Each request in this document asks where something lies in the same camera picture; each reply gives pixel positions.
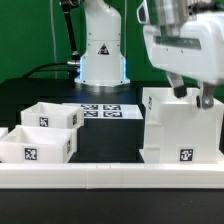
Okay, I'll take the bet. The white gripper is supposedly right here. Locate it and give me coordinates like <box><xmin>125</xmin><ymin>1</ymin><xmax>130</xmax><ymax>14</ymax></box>
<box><xmin>137</xmin><ymin>0</ymin><xmax>224</xmax><ymax>109</ymax></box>

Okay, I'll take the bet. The white drawer cabinet frame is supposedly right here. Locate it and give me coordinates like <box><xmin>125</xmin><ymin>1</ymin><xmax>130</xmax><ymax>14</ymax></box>
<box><xmin>141</xmin><ymin>87</ymin><xmax>224</xmax><ymax>164</ymax></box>

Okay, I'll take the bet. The white drawer box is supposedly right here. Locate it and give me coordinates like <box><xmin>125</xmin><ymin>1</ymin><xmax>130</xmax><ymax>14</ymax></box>
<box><xmin>21</xmin><ymin>102</ymin><xmax>84</xmax><ymax>129</ymax></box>
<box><xmin>0</xmin><ymin>125</ymin><xmax>77</xmax><ymax>164</ymax></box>

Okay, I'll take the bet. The white drawer box front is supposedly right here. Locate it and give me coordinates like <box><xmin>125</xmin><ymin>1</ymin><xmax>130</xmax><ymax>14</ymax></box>
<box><xmin>0</xmin><ymin>125</ymin><xmax>77</xmax><ymax>164</ymax></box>

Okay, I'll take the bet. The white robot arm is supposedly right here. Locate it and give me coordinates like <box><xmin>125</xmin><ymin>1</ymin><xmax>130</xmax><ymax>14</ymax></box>
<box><xmin>60</xmin><ymin>0</ymin><xmax>224</xmax><ymax>109</ymax></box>

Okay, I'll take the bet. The white marker base plate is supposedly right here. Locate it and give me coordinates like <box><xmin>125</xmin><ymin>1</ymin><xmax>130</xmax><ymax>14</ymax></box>
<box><xmin>67</xmin><ymin>103</ymin><xmax>143</xmax><ymax>120</ymax></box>

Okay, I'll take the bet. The white obstacle fence wall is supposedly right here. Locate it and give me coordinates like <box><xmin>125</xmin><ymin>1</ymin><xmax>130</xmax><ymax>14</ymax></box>
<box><xmin>0</xmin><ymin>163</ymin><xmax>224</xmax><ymax>189</ymax></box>

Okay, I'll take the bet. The black cable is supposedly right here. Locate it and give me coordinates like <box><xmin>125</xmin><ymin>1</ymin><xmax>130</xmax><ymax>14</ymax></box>
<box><xmin>21</xmin><ymin>61</ymin><xmax>81</xmax><ymax>80</ymax></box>

